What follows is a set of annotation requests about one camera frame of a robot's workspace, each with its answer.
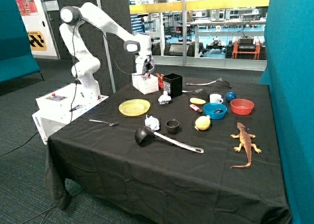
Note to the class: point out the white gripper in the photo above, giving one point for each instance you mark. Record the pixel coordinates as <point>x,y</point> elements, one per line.
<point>144,65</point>

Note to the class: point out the white tissue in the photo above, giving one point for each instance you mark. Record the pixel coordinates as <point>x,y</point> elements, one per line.
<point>146,76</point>

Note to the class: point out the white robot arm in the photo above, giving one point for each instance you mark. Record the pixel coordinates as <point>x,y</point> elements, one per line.
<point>87,64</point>

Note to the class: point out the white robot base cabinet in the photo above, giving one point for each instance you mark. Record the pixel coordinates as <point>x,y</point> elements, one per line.
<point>60,107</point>

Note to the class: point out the yellow plastic plate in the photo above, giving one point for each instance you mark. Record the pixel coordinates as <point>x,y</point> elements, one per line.
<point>134,107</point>

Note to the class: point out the white tissue box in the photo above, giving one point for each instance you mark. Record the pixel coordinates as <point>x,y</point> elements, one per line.
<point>145,86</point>

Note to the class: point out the black cup with white text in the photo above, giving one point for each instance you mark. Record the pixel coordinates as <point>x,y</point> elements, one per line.
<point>173,84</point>

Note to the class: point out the crumpled white paper ball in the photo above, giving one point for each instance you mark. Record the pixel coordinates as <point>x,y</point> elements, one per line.
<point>164,98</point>

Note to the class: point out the yellow oval sponge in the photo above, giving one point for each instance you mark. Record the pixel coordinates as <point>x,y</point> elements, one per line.
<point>197,101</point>

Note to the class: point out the black slotted spatula near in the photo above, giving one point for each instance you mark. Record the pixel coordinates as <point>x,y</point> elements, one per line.
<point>200,93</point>

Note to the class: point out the red and white marker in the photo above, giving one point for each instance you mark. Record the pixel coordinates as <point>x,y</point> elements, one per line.
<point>196,108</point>

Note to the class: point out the small black bowl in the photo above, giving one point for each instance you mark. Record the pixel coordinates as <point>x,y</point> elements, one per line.
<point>172,126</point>

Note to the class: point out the silver fork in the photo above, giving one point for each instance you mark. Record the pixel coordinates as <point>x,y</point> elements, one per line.
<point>98,121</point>

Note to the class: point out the white mug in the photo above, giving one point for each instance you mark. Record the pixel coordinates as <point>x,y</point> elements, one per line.
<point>215,98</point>

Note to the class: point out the yellow sponge ball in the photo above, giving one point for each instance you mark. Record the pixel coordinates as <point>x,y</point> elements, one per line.
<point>202,123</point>

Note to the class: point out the blue plastic bowl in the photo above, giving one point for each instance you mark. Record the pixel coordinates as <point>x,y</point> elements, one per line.
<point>209,109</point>

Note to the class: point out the dark object in blue bowl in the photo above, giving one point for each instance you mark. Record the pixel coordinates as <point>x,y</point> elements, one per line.
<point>219,110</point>

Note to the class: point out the blue ball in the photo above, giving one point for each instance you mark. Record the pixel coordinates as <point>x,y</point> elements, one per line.
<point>229,96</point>

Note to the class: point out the red plastic bowl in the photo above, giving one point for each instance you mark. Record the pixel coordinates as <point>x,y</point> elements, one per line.
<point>242,106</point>

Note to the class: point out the black tablecloth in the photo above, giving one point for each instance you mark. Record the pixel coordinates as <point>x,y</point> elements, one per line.
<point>163,182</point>

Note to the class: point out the orange toy lizard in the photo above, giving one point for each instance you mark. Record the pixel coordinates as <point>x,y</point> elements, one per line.
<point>246,143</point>

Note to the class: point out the teal sofa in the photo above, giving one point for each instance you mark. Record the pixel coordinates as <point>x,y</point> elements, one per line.
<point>16,59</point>

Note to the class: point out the teal partition panel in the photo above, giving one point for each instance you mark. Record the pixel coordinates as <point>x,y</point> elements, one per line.
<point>289,37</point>

